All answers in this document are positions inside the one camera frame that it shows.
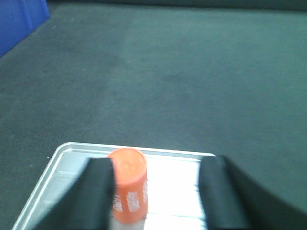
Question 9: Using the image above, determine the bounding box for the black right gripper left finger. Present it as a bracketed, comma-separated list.
[33, 158, 116, 230]

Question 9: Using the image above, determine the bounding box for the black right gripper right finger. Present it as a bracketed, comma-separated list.
[198, 156, 307, 230]

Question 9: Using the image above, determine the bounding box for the green conveyor belt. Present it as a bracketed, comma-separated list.
[0, 1, 307, 230]

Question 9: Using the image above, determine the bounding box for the silver metal tray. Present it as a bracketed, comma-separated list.
[13, 142, 206, 230]

